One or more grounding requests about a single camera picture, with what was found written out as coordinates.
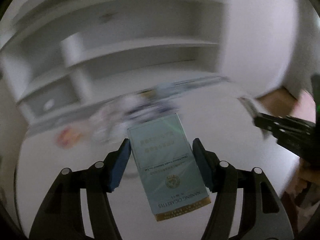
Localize pink bed sheet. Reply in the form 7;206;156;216
290;90;316;123

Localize white desk shelf unit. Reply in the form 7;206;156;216
1;0;228;126

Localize red round wrapper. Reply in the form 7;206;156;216
56;127;82;148

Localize light blue cigarette pack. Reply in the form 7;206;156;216
127;114;211;222

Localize crumpled blue white wrapper pile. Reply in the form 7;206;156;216
89;89;178;144

